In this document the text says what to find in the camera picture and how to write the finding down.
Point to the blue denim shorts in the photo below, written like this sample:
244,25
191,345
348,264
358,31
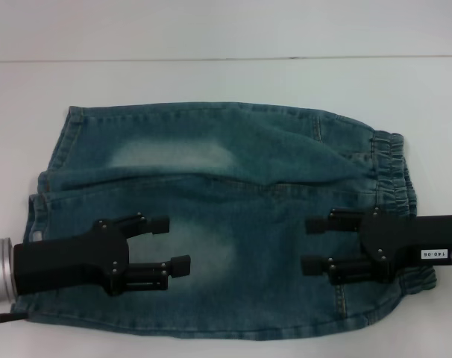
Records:
218,194

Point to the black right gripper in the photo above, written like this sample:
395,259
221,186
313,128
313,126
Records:
405,242

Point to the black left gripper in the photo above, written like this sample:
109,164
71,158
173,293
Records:
69,261

